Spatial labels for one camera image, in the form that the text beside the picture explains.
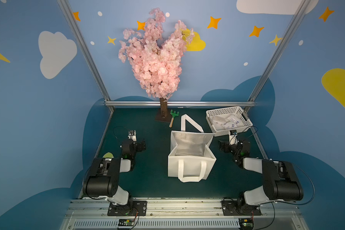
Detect white perforated plastic basket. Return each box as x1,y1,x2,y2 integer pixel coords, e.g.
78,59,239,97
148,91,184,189
206,106,253,137

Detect white insulated delivery bag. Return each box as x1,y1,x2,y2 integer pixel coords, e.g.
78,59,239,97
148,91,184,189
167,114,216,183

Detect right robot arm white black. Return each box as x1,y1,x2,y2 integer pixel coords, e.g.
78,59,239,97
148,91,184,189
218,140,304,208

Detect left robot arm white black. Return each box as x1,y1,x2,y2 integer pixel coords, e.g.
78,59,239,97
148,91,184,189
82,139,146,206

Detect ice pack in basket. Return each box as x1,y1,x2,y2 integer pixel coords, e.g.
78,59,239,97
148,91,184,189
212,114,241,130

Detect left controller board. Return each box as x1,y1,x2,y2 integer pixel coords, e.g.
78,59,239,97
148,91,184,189
117,219,137,229

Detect controller board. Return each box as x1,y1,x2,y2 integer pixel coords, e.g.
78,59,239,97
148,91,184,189
117,219,137,229
239,218,254,230

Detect right controller board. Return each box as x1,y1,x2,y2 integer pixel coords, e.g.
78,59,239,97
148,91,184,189
239,218,254,230

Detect pink cherry blossom tree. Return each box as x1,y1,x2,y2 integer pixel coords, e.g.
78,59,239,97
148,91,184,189
118,8,195,122

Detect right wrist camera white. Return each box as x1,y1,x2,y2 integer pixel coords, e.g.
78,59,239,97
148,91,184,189
229,130,238,145

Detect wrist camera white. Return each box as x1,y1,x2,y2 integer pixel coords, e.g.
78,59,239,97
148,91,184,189
229,130,238,145
128,130,137,142

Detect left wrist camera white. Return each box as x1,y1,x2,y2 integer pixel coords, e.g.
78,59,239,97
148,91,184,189
128,130,137,142

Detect green toy rake wooden handle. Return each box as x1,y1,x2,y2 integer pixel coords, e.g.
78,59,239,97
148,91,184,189
169,110,179,128

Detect aluminium back frame bar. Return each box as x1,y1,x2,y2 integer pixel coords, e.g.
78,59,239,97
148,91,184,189
104,101,255,107

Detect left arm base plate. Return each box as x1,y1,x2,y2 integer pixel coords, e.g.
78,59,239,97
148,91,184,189
107,200,148,216

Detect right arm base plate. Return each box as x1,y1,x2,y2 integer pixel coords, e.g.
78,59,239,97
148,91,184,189
221,200,262,216

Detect aluminium front rail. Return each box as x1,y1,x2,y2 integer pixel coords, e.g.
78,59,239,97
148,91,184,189
60,197,309,230

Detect left aluminium frame post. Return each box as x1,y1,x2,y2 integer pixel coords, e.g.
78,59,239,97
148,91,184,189
57,0,115,113

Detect aluminium frame post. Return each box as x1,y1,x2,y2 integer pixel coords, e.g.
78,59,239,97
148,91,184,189
57,0,115,113
244,0,312,113

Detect right aluminium frame post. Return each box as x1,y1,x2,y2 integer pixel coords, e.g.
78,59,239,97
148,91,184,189
244,0,312,113

